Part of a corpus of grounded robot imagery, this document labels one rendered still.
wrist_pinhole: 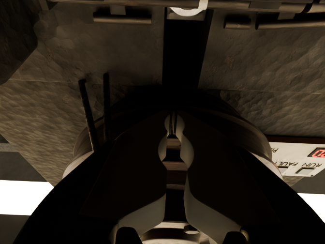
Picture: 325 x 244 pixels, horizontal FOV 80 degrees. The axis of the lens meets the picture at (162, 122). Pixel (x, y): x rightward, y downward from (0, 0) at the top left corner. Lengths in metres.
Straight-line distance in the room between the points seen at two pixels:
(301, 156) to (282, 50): 0.40
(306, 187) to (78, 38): 9.27
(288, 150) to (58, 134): 0.63
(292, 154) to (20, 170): 9.07
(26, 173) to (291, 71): 9.00
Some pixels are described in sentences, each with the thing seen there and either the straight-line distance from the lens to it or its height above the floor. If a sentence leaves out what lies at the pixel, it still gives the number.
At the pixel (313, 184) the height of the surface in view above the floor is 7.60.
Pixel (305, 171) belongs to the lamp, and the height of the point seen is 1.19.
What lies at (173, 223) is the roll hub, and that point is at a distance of 0.34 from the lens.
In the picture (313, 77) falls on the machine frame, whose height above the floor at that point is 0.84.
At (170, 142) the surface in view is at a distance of 0.28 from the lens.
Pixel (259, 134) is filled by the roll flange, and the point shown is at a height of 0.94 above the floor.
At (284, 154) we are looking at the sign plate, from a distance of 0.64.
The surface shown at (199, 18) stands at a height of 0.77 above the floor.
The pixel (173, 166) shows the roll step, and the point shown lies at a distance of 0.31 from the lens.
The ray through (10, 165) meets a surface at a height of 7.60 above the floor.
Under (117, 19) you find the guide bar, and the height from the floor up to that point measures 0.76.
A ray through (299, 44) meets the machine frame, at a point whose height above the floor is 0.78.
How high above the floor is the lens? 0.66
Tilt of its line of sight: 49 degrees up
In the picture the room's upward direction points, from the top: 177 degrees counter-clockwise
